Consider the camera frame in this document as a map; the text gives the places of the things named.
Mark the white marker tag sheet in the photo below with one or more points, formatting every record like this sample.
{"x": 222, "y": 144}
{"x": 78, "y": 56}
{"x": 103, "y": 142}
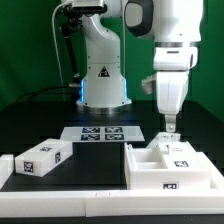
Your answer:
{"x": 102, "y": 134}

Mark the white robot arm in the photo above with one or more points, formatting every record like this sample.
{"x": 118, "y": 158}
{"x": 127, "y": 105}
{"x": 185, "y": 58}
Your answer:
{"x": 174, "y": 25}

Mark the white door panel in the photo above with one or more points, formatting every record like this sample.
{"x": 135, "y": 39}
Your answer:
{"x": 177, "y": 155}
{"x": 164, "y": 137}

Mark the white fence rail frame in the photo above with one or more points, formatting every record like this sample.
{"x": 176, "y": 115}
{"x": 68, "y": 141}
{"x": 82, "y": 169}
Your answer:
{"x": 116, "y": 202}

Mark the white cabinet body box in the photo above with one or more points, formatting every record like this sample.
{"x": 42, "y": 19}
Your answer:
{"x": 145, "y": 170}

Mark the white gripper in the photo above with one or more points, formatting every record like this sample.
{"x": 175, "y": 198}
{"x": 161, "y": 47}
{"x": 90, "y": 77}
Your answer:
{"x": 172, "y": 66}

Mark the white cabinet top block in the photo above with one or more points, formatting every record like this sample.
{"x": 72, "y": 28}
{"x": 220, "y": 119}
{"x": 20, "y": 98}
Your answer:
{"x": 44, "y": 157}

